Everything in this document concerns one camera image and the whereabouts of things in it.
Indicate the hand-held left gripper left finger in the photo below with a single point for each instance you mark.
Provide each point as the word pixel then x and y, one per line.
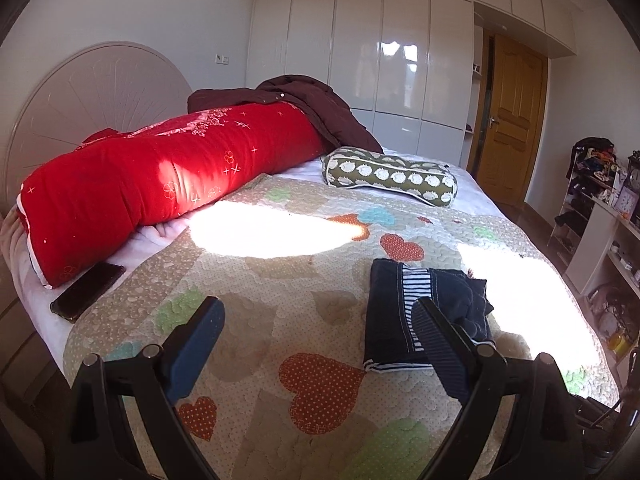
pixel 195 350

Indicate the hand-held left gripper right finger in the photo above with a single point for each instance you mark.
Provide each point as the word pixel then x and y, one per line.
pixel 442 350

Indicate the navy pants with striped lining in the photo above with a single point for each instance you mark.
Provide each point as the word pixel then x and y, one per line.
pixel 390 310

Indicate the yellow container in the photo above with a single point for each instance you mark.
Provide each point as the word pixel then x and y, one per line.
pixel 620 345

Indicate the black smartphone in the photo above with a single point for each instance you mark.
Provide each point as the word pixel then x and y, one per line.
pixel 87 292

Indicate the heart patterned quilt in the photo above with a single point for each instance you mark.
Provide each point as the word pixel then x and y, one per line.
pixel 300 270

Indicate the red bolster pillow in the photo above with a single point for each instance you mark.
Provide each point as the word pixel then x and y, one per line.
pixel 150 175

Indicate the green patterned bolster pillow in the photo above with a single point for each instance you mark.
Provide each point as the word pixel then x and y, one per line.
pixel 390 172

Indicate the white shelf unit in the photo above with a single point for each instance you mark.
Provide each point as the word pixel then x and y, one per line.
pixel 595 240

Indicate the shoe rack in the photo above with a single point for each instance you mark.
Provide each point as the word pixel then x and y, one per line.
pixel 575 210

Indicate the small white clock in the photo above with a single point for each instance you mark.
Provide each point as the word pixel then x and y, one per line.
pixel 625 205

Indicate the wooden door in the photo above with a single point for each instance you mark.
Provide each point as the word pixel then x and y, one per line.
pixel 515 110

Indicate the dark brown jacket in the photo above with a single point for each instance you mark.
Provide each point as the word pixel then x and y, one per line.
pixel 340 120

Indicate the dark lantern clock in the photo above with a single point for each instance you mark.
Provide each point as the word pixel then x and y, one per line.
pixel 635 170

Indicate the white round headboard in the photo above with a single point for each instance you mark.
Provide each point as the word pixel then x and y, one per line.
pixel 75 95

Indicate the white glossy wardrobe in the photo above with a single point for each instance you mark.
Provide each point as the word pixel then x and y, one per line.
pixel 375 60

